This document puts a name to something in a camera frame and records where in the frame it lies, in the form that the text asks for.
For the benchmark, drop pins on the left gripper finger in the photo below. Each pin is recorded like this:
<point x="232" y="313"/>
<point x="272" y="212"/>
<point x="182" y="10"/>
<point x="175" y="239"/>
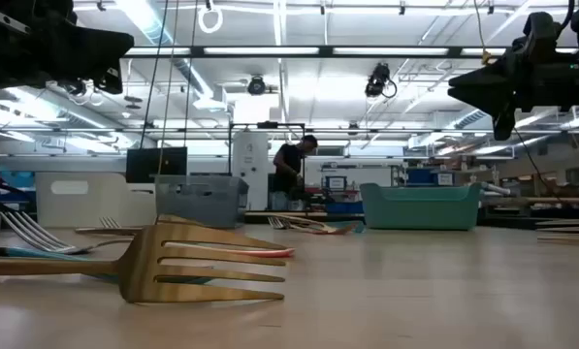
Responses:
<point x="110" y="81"/>
<point x="95" y="48"/>

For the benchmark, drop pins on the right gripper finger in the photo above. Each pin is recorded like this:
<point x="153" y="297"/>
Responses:
<point x="504" y="125"/>
<point x="488" y="87"/>

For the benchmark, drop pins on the gold utensil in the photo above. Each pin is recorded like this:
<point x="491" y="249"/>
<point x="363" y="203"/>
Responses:
<point x="570" y="224"/>

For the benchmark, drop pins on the copper-coloured utensil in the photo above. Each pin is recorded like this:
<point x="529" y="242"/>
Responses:
<point x="570" y="237"/>

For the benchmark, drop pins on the gold spoon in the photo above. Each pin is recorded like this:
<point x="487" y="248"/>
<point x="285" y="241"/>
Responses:
<point x="175" y="220"/>

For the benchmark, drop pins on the gold fork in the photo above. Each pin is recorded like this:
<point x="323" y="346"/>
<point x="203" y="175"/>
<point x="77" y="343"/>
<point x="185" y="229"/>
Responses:
<point x="138" y="271"/>

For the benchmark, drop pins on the black monitor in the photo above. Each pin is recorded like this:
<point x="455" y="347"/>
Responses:
<point x="148" y="165"/>

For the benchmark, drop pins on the blue storage bins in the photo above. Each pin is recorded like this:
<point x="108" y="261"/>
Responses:
<point x="420" y="175"/>

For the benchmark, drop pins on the teal plastic bin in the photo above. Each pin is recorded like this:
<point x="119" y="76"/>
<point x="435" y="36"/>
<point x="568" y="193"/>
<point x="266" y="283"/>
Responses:
<point x="420" y="211"/>

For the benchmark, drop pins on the white plastic bin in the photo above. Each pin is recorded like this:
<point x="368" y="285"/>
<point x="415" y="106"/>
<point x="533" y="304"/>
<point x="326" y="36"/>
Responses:
<point x="95" y="203"/>

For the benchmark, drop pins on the round black ceiling fixture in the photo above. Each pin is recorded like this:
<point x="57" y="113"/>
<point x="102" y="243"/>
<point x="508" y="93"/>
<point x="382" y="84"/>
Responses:
<point x="256" y="85"/>

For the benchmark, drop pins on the grey translucent plastic bin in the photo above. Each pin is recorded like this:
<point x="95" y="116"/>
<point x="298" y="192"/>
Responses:
<point x="202" y="203"/>

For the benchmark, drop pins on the framed sign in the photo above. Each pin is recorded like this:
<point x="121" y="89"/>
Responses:
<point x="336" y="182"/>

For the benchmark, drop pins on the blue crate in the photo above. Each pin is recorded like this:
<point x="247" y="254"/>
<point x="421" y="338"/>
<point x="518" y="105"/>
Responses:
<point x="344" y="207"/>

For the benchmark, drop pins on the person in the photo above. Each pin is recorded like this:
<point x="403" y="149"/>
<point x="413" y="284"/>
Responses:
<point x="289" y="165"/>

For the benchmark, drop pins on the black aluminium table frame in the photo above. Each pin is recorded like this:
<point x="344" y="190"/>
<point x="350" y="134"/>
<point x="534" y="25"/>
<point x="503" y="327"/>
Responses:
<point x="512" y="223"/>

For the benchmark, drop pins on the black ceiling camera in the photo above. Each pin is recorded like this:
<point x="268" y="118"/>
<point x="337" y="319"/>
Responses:
<point x="377" y="80"/>

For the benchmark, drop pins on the black overhead frame bar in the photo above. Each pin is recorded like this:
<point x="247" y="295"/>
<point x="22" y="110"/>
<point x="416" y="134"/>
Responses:
<point x="328" y="51"/>

